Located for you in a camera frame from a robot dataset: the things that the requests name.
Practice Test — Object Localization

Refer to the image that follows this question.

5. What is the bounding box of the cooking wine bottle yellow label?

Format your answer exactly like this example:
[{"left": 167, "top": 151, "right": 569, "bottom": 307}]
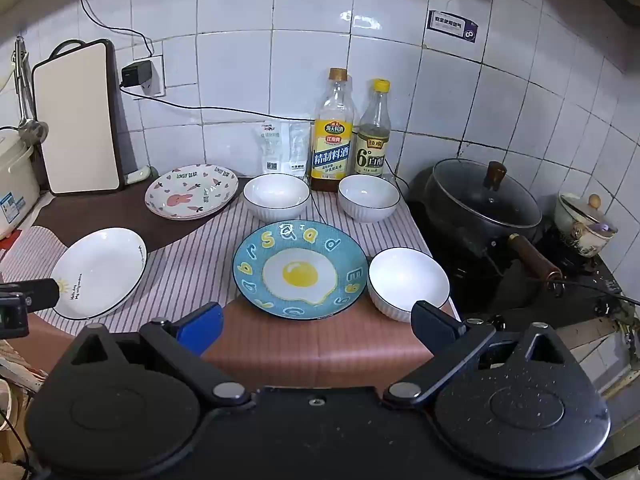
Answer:
[{"left": 310, "top": 67, "right": 356, "bottom": 192}]

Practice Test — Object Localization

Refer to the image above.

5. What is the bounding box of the black power adapter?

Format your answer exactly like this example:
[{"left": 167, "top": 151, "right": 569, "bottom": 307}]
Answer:
[{"left": 120, "top": 60, "right": 153, "bottom": 88}]

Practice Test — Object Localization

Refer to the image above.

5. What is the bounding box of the black gas stove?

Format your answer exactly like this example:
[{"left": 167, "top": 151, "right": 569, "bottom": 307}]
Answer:
[{"left": 408, "top": 165, "right": 639, "bottom": 330}]

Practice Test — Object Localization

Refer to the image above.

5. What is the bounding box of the white rice cooker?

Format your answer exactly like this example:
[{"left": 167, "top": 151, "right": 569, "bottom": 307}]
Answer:
[{"left": 0, "top": 130, "right": 40, "bottom": 238}]

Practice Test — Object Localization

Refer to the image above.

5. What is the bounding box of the pink bunny carrot plate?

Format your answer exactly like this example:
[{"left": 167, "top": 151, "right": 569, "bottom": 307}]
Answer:
[{"left": 144, "top": 164, "right": 239, "bottom": 221}]

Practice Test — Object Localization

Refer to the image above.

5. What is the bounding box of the hanging metal ladle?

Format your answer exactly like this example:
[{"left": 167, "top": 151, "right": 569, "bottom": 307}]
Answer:
[{"left": 12, "top": 35, "right": 49, "bottom": 145}]

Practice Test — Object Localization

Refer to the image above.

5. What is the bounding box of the white sun plate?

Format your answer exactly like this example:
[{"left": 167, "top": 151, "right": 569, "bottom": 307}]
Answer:
[{"left": 51, "top": 228, "right": 148, "bottom": 321}]

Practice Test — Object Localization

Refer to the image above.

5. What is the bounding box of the black pot with lid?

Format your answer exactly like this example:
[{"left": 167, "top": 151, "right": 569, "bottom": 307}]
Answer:
[{"left": 422, "top": 158, "right": 563, "bottom": 283}]

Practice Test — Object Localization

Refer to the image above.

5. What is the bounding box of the white ribbed bowl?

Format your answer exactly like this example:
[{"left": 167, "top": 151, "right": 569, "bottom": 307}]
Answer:
[
  {"left": 368, "top": 248, "right": 450, "bottom": 323},
  {"left": 243, "top": 174, "right": 311, "bottom": 223},
  {"left": 337, "top": 174, "right": 400, "bottom": 223}
]

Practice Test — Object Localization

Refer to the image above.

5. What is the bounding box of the white wall socket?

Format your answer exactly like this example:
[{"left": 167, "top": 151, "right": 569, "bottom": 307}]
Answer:
[{"left": 137, "top": 54, "right": 166, "bottom": 98}]

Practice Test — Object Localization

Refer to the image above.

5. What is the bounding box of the blue wall sticker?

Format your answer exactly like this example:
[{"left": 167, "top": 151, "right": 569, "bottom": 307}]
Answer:
[{"left": 427, "top": 10, "right": 478, "bottom": 44}]

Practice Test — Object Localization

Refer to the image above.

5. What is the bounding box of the black power cable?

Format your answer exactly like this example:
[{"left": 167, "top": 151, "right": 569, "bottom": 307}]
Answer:
[{"left": 77, "top": 0, "right": 417, "bottom": 196}]

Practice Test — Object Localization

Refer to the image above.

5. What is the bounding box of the white cutting board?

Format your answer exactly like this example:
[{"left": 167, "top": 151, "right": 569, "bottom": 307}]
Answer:
[{"left": 32, "top": 39, "right": 125, "bottom": 195}]

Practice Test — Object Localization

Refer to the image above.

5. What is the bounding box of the small enamel pot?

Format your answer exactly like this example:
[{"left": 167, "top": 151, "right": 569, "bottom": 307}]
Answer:
[{"left": 553, "top": 193, "right": 618, "bottom": 258}]

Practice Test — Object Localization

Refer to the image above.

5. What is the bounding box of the white salt bag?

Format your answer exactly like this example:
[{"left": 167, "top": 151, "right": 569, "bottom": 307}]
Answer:
[{"left": 255, "top": 122, "right": 311, "bottom": 182}]

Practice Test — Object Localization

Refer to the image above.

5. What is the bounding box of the white ribbed bowl front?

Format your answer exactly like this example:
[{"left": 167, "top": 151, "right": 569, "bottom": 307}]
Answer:
[{"left": 368, "top": 248, "right": 450, "bottom": 323}]

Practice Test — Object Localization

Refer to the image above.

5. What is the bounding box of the white knife handle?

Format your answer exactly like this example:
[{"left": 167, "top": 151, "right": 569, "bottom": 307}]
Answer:
[{"left": 125, "top": 166, "right": 152, "bottom": 185}]

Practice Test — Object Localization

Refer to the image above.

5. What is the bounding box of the white vinegar bottle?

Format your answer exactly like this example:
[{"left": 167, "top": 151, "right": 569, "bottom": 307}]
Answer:
[{"left": 354, "top": 79, "right": 392, "bottom": 177}]

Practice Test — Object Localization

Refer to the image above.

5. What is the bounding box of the blue fried egg plate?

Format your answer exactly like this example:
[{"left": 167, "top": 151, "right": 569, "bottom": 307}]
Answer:
[{"left": 232, "top": 220, "right": 369, "bottom": 321}]

